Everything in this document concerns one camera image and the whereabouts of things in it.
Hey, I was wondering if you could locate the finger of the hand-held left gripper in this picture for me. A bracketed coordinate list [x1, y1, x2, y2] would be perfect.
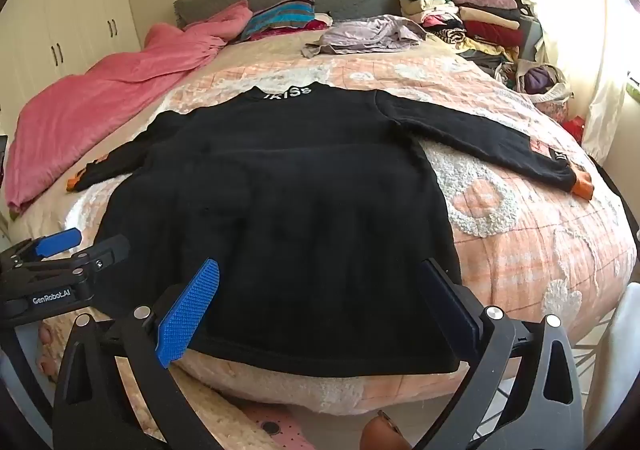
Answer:
[0, 227, 83, 267]
[30, 234, 132, 283]

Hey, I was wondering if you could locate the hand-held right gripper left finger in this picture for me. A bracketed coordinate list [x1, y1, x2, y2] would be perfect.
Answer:
[52, 257, 223, 450]

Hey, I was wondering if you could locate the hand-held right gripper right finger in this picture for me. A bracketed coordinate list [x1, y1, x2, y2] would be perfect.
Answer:
[417, 257, 586, 450]

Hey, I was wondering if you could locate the black sweater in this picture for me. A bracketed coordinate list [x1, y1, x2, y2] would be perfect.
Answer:
[66, 86, 596, 378]

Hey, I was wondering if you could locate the pile of folded clothes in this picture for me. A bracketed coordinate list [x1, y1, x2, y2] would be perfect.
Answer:
[398, 0, 543, 81]

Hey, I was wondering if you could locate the person's left hand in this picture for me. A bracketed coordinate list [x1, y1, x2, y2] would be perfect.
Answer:
[36, 319, 66, 377]

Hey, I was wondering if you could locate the person's right hand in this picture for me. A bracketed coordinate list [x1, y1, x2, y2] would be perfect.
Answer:
[360, 410, 407, 450]

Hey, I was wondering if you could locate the orange white tufted blanket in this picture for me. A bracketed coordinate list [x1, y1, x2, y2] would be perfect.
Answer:
[37, 50, 638, 413]

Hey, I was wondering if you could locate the pink quilt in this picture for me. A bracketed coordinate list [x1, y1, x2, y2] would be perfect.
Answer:
[2, 0, 253, 216]

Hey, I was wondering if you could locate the pink dotted cloth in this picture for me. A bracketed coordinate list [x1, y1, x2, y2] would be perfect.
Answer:
[240, 404, 318, 450]

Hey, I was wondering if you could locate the white wardrobe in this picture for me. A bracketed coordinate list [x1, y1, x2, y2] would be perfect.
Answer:
[0, 0, 142, 131]

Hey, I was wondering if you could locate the red bag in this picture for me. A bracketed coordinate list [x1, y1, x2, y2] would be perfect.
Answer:
[565, 116, 587, 146]

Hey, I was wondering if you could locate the beige bed sheet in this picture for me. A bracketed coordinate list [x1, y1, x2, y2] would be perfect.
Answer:
[10, 27, 468, 251]

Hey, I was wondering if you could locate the lilac garment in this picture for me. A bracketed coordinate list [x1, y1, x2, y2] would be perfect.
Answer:
[301, 14, 429, 58]

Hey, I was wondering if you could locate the grey chair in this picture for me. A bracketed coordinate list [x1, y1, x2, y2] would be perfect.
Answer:
[517, 15, 546, 66]

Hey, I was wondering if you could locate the striped folded blanket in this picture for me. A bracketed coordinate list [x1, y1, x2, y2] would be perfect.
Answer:
[239, 0, 317, 42]

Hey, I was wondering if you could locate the white curtain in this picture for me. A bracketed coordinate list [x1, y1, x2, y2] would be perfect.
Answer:
[515, 0, 640, 166]

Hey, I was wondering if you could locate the magenta cloth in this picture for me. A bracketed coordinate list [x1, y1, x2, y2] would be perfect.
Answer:
[250, 12, 335, 42]

